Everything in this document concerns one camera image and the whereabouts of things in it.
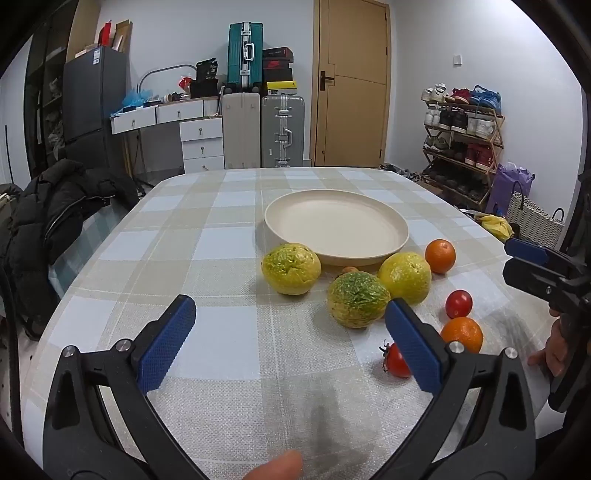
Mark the grey arched mirror frame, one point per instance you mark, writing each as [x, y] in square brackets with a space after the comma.
[157, 71]

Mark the yellow and white shoe box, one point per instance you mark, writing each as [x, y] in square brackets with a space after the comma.
[280, 87]

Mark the person's right hand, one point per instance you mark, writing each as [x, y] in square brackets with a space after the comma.
[556, 348]

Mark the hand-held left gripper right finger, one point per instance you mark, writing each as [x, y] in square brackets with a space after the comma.
[411, 341]

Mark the rows of assorted shoes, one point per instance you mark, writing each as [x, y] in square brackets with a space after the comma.
[461, 122]

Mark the purple bag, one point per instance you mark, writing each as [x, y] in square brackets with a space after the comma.
[508, 182]

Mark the brown longan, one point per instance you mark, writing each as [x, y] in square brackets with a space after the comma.
[349, 270]

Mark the black printed box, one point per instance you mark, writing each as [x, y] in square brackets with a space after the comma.
[207, 69]

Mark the yellow green guava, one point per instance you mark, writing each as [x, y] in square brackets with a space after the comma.
[291, 268]
[356, 300]

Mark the person's left hand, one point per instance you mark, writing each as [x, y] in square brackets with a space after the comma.
[277, 467]

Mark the grey hard suitcase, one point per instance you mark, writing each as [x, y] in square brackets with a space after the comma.
[282, 131]

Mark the red and black shoe box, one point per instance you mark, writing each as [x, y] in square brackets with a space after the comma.
[277, 64]

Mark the tall dark shelf cabinet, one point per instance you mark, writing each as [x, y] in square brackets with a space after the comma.
[46, 69]

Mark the plain black shoe box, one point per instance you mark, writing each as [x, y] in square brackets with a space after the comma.
[277, 75]

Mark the red plastic bag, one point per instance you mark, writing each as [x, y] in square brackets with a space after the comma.
[184, 83]

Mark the open cardboard box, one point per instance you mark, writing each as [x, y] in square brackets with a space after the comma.
[122, 37]

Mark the yellow bag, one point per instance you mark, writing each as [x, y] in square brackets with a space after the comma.
[497, 226]

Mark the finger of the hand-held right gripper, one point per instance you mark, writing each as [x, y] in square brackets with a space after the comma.
[524, 277]
[526, 250]

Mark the wooden door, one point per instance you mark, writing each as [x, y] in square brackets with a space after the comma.
[353, 83]

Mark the red tomato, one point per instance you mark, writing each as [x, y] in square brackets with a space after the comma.
[398, 362]
[459, 303]

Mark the cream round plate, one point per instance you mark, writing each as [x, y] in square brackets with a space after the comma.
[332, 226]

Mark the white drawer cabinet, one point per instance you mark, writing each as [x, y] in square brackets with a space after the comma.
[202, 145]

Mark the teal hard suitcase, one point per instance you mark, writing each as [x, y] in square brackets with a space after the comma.
[244, 55]

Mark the orange mandarin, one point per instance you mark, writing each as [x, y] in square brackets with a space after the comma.
[462, 334]
[440, 256]

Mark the blue plastic bag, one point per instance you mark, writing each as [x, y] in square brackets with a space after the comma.
[137, 98]

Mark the white vanity desk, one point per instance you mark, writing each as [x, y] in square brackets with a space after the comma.
[152, 114]

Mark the woven basket bag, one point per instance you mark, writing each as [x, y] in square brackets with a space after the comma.
[531, 221]

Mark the pale yellow guava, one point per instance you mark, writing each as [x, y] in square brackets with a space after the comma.
[405, 277]

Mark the dark grey refrigerator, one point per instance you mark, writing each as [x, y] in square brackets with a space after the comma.
[94, 106]

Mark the black puffer jacket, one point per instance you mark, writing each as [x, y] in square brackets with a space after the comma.
[51, 217]

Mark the beige hard suitcase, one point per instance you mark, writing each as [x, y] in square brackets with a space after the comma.
[241, 131]

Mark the wooden shoe rack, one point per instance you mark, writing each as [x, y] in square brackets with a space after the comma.
[494, 147]

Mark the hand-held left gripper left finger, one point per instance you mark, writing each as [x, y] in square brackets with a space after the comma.
[168, 341]

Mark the scattered sneakers group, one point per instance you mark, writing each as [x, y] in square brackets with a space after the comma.
[399, 171]

